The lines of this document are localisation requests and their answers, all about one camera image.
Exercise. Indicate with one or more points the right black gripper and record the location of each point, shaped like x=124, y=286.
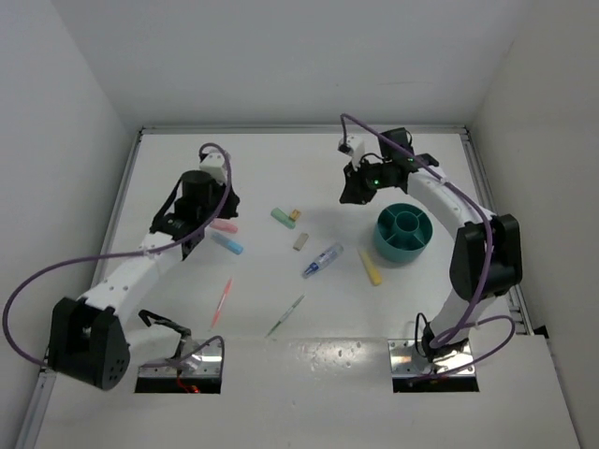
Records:
x=356, y=191

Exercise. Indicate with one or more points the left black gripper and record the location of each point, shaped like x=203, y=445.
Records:
x=231, y=198

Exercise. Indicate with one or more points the blue highlighter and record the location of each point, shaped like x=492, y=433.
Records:
x=227, y=243

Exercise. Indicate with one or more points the blue correction tape pen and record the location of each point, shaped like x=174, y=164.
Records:
x=323, y=260

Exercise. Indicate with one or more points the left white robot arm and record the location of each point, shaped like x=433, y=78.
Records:
x=87, y=341

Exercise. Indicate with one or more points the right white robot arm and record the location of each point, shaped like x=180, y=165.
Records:
x=486, y=259

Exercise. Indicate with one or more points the pink highlighter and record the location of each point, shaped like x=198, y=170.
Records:
x=224, y=226

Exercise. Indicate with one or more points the teal round divided container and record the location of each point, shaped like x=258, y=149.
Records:
x=401, y=233

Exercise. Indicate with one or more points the beige eraser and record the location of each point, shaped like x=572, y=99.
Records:
x=300, y=241

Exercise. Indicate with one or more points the green highlighter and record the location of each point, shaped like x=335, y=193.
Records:
x=282, y=218

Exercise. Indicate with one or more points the yellow highlighter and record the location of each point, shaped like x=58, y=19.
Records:
x=372, y=271

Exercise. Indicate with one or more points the pink pen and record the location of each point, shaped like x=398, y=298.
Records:
x=221, y=303

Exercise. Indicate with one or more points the green pen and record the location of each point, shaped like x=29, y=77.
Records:
x=285, y=315

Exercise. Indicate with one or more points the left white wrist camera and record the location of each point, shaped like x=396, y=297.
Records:
x=213, y=162

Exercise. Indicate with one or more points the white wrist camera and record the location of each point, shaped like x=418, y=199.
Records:
x=213, y=162
x=353, y=147

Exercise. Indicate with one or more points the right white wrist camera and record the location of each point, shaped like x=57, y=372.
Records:
x=353, y=147

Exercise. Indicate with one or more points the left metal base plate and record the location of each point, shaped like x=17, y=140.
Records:
x=195, y=359

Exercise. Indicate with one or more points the metal base plate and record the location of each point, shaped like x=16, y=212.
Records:
x=195, y=359
x=406, y=362

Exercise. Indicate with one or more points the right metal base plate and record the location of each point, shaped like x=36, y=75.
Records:
x=406, y=362

